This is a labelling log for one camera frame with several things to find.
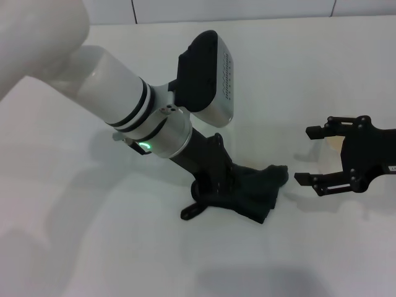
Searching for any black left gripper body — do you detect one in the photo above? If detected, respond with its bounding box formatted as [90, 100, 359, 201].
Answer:
[168, 127, 232, 204]

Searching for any dark rag with loop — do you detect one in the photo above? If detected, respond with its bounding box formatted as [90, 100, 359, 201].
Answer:
[180, 164, 290, 226]

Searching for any white paper cup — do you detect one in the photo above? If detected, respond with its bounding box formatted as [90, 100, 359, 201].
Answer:
[309, 135, 345, 176]

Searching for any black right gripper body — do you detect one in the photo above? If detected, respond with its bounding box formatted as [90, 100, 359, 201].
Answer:
[339, 115, 396, 193]

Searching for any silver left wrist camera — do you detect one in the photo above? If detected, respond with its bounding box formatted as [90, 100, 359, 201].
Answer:
[176, 29, 235, 129]

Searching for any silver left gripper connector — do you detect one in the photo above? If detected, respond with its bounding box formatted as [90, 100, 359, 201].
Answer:
[112, 131, 131, 144]

